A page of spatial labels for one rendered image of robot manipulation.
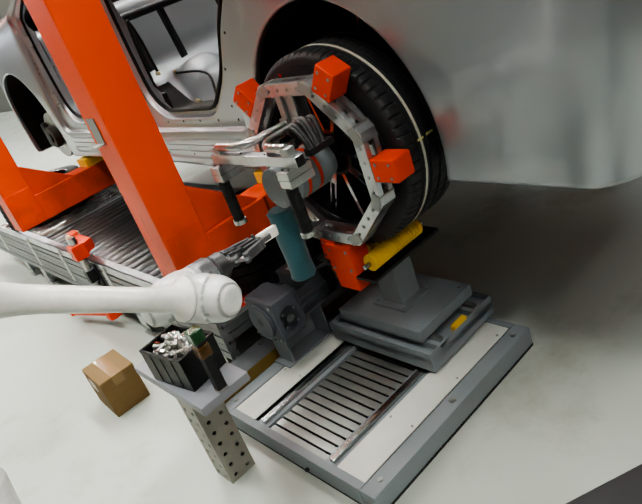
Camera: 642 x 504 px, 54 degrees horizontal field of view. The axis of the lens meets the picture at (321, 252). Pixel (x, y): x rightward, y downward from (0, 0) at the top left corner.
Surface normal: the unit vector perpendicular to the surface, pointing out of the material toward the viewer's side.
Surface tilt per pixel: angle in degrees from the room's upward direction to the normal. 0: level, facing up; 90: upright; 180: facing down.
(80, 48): 90
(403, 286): 90
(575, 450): 0
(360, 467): 0
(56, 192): 90
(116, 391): 90
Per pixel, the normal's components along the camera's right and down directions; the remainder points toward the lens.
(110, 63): 0.66, 0.14
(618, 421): -0.32, -0.85
